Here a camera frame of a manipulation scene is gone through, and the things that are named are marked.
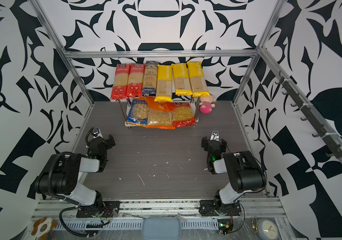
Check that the blue gold spaghetti bag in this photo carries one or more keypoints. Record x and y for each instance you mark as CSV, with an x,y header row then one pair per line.
x,y
149,87

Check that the orange pasta bag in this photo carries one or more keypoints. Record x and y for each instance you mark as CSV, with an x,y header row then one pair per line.
x,y
160,116

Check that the red macaroni bag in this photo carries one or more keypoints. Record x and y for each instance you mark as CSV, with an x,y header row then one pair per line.
x,y
183,115

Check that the yellow spaghetti bag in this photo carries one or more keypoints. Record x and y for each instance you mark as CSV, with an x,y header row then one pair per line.
x,y
164,84
181,79
197,80

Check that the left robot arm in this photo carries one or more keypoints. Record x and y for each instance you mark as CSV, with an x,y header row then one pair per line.
x,y
59,178

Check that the analog clock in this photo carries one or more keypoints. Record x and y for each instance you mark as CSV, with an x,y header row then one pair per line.
x,y
265,229

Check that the blue orange orecchiette bag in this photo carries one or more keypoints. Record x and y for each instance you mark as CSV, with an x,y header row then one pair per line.
x,y
138,114

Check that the grey blue pad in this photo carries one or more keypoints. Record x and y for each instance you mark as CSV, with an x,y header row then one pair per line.
x,y
161,229

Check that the red spaghetti bag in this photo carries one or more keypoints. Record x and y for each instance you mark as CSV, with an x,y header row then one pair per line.
x,y
120,85
135,81

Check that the pink plush pig toy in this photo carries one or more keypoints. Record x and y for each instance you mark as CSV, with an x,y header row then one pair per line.
x,y
207,104

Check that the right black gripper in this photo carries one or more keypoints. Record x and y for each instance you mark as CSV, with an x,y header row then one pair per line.
x,y
207,144

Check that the wall hook rail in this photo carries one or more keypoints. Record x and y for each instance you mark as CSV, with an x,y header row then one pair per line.
x,y
311,115

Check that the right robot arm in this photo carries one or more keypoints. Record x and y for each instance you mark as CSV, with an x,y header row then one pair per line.
x,y
244,173

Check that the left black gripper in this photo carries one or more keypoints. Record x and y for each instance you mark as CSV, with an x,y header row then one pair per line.
x,y
109,144

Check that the white two-tier shelf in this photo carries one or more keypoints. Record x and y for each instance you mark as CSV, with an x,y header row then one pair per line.
x,y
126,110

